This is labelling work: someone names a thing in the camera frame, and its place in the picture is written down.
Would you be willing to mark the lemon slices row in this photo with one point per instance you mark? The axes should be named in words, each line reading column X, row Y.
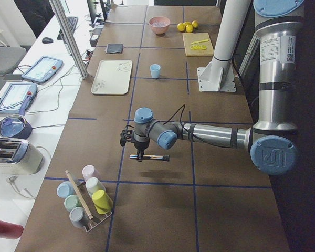
column 198, row 47

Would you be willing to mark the blue pot with lid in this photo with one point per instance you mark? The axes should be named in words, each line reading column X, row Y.
column 15, row 126

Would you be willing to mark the red bottle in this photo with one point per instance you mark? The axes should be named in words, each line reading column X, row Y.
column 10, row 230

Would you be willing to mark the black box with label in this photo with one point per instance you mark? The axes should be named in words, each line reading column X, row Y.
column 95, row 36

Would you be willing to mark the pink bowl of ice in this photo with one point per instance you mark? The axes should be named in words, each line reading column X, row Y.
column 159, row 25

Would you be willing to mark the black computer mouse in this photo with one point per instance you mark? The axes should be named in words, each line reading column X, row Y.
column 47, row 40

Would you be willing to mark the light blue plastic cup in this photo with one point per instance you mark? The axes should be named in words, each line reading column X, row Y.
column 155, row 70

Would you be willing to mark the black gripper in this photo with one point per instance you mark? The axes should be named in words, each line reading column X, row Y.
column 140, row 145

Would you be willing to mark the bamboo cutting board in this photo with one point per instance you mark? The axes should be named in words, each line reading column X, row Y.
column 191, row 37

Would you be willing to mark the grey folded cloth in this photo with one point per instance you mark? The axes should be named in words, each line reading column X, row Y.
column 112, row 48

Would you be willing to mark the cup rack with cups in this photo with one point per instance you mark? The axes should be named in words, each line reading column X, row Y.
column 83, row 211

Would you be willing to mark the white pillar with base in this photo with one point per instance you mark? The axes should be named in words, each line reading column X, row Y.
column 218, row 75

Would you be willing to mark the blue teach pendant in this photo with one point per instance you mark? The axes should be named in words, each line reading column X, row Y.
column 15, row 95
column 42, row 70

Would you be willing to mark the aluminium frame post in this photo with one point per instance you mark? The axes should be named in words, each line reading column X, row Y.
column 69, row 37

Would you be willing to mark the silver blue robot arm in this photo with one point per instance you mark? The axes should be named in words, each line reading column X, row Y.
column 268, row 140

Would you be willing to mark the yellow plastic knife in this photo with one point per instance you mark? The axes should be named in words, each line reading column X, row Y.
column 199, row 41

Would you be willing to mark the steel muddler black tip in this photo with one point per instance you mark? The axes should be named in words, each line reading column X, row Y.
column 150, row 157

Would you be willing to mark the cream bear tray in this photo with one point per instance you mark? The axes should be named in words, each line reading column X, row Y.
column 112, row 77

